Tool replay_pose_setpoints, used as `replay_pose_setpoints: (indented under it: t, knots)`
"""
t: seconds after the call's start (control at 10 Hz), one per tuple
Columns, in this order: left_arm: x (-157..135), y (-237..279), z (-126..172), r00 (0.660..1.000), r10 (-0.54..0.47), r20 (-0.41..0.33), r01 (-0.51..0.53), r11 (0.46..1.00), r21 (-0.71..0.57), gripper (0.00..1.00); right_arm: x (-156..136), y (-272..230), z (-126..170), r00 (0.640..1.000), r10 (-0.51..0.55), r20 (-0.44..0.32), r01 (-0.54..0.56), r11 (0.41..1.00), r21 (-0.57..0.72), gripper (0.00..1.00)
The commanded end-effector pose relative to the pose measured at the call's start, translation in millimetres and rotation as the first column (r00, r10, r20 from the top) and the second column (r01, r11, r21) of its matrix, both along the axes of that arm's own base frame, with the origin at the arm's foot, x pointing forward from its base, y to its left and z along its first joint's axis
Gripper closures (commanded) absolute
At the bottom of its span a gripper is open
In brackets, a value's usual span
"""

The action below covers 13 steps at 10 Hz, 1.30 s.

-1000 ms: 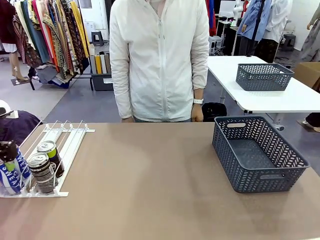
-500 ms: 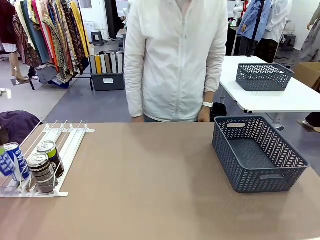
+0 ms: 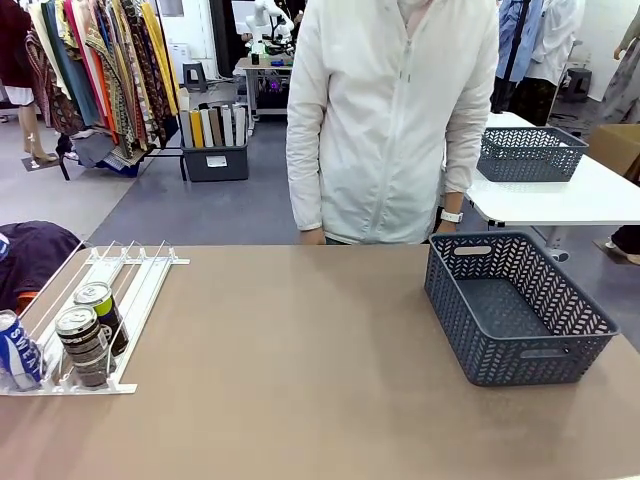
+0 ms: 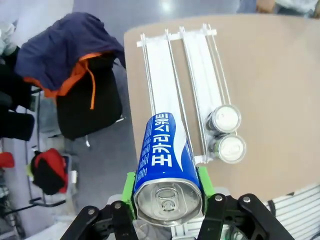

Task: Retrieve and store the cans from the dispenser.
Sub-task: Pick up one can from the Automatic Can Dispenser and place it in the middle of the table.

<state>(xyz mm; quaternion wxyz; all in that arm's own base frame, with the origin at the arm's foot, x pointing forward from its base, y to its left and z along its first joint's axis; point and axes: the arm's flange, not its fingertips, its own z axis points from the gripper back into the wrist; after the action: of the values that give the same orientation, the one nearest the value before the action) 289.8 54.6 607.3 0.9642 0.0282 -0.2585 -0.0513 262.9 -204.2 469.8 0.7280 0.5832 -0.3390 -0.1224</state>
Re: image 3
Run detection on yellow hanging garment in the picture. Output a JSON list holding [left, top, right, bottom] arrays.
[[139, 0, 181, 117]]

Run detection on background workbench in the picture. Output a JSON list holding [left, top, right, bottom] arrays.
[[233, 55, 294, 122]]

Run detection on hanging white shirt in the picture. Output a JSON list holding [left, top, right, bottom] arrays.
[[528, 0, 585, 87]]

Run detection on teal hanging garment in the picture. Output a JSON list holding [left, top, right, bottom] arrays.
[[41, 0, 102, 128]]

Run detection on person's left forearm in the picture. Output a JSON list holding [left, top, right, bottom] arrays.
[[442, 119, 489, 214]]

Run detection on person's right forearm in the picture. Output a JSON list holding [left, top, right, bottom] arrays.
[[286, 144, 327, 233]]

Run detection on white fabric roll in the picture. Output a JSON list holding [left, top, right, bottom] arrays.
[[232, 104, 248, 147], [220, 105, 236, 148], [199, 107, 216, 149]]

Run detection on hanging blue shirt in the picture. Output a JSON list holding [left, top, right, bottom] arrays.
[[494, 0, 547, 82]]

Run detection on white wire can dispenser rack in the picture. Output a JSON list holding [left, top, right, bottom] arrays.
[[0, 241, 192, 397]]

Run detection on white side table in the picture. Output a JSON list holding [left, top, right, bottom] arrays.
[[463, 111, 640, 251]]

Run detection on brown fabric roll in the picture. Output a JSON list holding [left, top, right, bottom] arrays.
[[208, 106, 225, 148]]

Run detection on cardboard box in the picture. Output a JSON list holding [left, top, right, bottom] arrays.
[[586, 123, 640, 177]]

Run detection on mannequin with maroon top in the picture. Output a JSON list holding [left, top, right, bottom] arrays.
[[0, 0, 60, 167]]

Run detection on black grey drink can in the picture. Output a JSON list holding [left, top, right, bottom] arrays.
[[54, 305, 112, 389]]

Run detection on grey plastic stool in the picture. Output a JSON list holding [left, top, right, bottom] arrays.
[[181, 61, 209, 94]]

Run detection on grey lattice basket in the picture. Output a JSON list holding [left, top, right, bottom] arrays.
[[476, 126, 590, 183]]

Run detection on fabric pile under rack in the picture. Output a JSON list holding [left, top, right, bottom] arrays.
[[70, 130, 146, 178]]

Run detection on mannequin in grey dress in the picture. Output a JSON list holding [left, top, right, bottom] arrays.
[[598, 8, 640, 125]]

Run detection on dark patterned hanging garment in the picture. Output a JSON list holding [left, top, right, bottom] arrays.
[[113, 0, 169, 146]]

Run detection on dark grey plastic basket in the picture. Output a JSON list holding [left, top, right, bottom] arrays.
[[423, 230, 620, 387]]

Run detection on black green drink can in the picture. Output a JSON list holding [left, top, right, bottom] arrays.
[[73, 281, 131, 357]]

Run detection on dark grey stool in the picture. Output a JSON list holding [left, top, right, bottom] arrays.
[[566, 68, 594, 104]]

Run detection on blue white drink can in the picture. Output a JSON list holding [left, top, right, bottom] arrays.
[[0, 308, 45, 392]]

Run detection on black clothes rack frame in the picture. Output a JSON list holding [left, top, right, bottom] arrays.
[[58, 144, 188, 182]]

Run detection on person in white jacket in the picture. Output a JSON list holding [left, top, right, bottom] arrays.
[[285, 0, 501, 246]]

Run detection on grey storage bin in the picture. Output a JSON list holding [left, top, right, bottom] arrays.
[[180, 142, 250, 183]]

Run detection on orange patterned hanging garment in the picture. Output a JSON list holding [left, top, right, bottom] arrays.
[[83, 29, 137, 151]]

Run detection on yellow fabric roll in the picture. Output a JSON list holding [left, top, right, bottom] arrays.
[[189, 109, 205, 149]]

